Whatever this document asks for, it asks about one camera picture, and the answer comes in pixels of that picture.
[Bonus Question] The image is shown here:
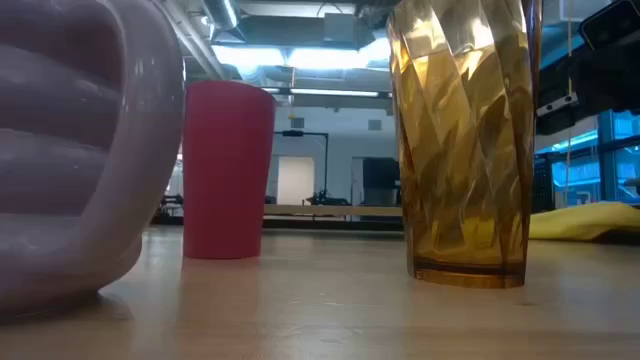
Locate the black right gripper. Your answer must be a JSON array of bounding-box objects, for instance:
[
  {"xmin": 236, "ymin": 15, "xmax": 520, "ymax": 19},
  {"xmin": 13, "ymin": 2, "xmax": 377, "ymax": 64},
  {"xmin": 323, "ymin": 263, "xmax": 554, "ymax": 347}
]
[{"xmin": 535, "ymin": 45, "xmax": 640, "ymax": 136}]

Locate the amber faceted plastic tumbler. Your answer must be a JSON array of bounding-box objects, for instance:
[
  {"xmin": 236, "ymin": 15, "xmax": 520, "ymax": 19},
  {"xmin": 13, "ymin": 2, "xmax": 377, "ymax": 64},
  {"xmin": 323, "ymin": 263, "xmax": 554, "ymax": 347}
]
[{"xmin": 385, "ymin": 0, "xmax": 544, "ymax": 290}]

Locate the red plastic cup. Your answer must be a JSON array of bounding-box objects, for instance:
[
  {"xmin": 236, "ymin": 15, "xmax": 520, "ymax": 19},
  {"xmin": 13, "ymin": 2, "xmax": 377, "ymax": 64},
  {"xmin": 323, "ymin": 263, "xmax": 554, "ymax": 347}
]
[{"xmin": 181, "ymin": 80, "xmax": 277, "ymax": 260}]

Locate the purple ribbed ceramic mug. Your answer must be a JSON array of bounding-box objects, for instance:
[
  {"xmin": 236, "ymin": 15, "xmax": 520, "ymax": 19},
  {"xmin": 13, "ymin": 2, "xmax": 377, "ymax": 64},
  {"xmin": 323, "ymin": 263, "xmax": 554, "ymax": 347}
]
[{"xmin": 0, "ymin": 0, "xmax": 186, "ymax": 317}]

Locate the black crate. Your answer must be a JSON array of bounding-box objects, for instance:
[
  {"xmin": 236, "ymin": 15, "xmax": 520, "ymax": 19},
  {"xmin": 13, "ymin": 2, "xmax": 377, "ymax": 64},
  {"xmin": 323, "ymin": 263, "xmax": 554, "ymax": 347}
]
[{"xmin": 532, "ymin": 153, "xmax": 556, "ymax": 214}]

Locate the yellow cloth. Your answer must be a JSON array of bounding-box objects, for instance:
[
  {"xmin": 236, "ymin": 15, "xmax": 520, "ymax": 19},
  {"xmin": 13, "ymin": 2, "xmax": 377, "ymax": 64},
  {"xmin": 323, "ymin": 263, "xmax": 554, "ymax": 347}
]
[{"xmin": 528, "ymin": 200, "xmax": 640, "ymax": 244}]

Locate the black background cabinet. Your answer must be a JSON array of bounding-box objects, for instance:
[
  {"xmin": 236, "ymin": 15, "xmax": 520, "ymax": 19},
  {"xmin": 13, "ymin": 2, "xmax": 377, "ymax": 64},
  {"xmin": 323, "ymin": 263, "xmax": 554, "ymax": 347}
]
[{"xmin": 362, "ymin": 157, "xmax": 402, "ymax": 207}]

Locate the grey ceiling box unit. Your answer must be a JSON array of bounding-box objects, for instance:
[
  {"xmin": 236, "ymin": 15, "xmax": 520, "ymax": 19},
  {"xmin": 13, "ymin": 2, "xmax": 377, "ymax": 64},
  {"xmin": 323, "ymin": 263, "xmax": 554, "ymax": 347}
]
[{"xmin": 322, "ymin": 12, "xmax": 362, "ymax": 50}]

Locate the long ceiling light tube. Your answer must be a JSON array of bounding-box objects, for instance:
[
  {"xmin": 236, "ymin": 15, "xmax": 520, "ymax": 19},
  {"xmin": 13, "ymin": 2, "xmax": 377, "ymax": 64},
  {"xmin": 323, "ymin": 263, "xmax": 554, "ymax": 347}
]
[{"xmin": 259, "ymin": 87, "xmax": 392, "ymax": 99}]

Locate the bright ceiling light panel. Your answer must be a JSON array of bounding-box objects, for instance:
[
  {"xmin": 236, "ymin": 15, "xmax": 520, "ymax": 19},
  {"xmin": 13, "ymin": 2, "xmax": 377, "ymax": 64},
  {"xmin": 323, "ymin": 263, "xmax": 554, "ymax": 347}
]
[{"xmin": 210, "ymin": 37, "xmax": 392, "ymax": 71}]

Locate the background wooden table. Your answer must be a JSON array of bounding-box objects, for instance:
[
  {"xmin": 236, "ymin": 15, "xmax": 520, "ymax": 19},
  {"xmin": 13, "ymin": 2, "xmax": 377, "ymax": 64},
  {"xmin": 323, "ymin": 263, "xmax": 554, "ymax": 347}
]
[{"xmin": 263, "ymin": 203, "xmax": 404, "ymax": 219}]

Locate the white door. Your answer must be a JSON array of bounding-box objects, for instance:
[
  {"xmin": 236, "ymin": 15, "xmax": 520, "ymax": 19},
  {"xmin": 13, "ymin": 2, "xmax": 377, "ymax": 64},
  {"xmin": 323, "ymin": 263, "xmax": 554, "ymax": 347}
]
[{"xmin": 277, "ymin": 156, "xmax": 316, "ymax": 205}]

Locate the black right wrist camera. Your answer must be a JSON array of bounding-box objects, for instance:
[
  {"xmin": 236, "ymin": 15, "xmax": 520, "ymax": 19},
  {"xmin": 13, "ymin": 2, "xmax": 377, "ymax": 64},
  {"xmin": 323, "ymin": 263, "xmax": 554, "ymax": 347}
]
[{"xmin": 578, "ymin": 0, "xmax": 640, "ymax": 51}]

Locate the black background stand frame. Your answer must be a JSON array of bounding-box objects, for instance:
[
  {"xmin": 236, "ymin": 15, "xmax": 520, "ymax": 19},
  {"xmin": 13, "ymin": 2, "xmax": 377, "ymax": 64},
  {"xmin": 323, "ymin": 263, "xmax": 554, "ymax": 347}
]
[{"xmin": 273, "ymin": 129, "xmax": 330, "ymax": 204}]

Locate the silver ceiling duct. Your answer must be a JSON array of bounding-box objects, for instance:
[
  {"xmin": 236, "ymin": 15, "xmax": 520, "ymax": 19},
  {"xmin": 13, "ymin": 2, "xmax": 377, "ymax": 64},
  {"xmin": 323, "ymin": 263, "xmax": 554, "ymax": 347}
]
[{"xmin": 201, "ymin": 0, "xmax": 242, "ymax": 31}]

